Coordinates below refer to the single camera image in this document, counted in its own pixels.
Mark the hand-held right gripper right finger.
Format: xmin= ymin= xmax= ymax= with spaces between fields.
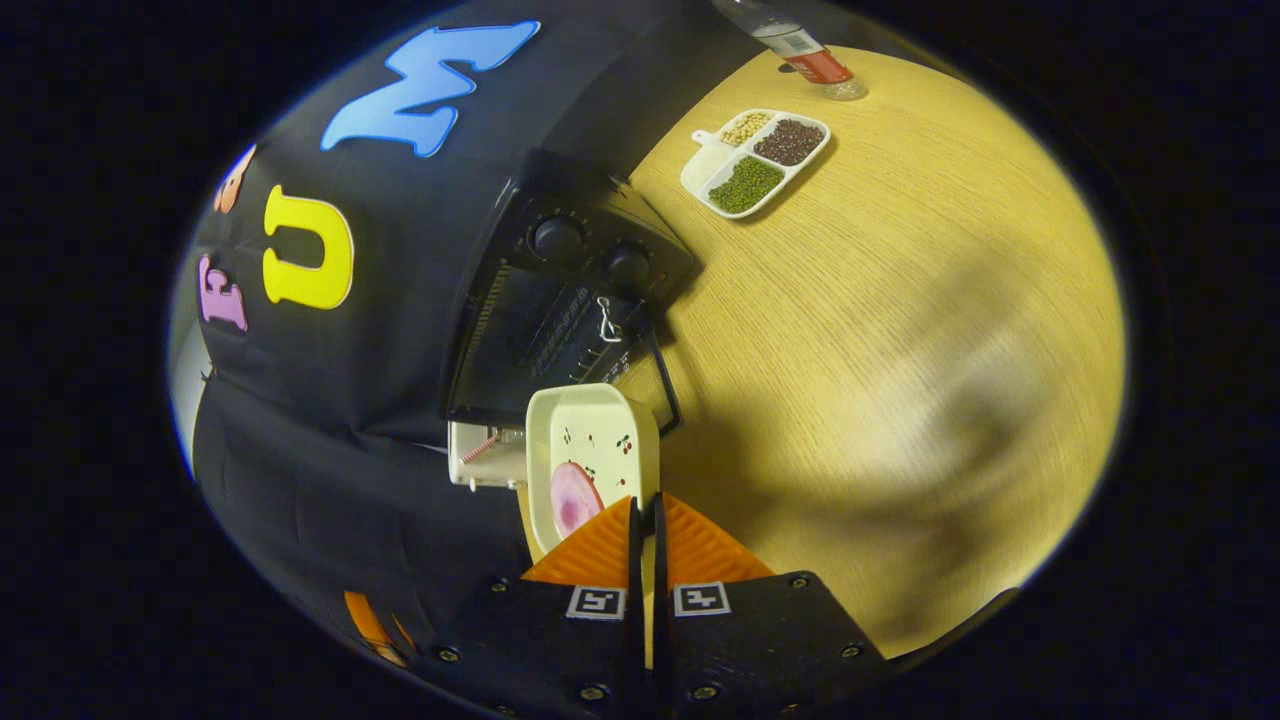
xmin=650 ymin=492 xmax=891 ymax=720

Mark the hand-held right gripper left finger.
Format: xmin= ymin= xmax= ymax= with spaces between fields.
xmin=430 ymin=497 xmax=646 ymax=720

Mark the pink food slice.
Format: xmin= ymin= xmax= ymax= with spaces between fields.
xmin=550 ymin=461 xmax=605 ymax=541

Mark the white cherry-print plate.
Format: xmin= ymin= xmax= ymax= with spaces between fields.
xmin=525 ymin=383 xmax=661 ymax=561

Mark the black electric oven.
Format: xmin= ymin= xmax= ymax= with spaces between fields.
xmin=440 ymin=150 xmax=698 ymax=441

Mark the white toaster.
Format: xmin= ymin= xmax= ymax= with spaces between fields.
xmin=447 ymin=420 xmax=528 ymax=491

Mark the black backdrop cloth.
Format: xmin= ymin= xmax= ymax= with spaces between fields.
xmin=170 ymin=0 xmax=771 ymax=691

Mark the white divided dish of beans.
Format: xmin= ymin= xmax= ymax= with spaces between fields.
xmin=680 ymin=108 xmax=832 ymax=219

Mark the clear bottle with red label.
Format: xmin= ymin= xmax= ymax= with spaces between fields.
xmin=715 ymin=0 xmax=869 ymax=101

